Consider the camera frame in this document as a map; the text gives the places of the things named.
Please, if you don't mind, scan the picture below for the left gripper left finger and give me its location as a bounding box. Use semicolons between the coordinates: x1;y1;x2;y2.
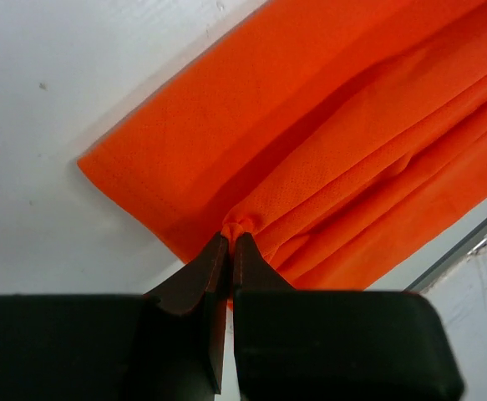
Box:
0;234;229;400

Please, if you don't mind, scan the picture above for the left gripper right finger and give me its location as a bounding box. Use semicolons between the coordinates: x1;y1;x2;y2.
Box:
233;233;465;400

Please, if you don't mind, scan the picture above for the orange t shirt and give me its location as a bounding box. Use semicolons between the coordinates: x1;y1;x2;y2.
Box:
78;1;487;289

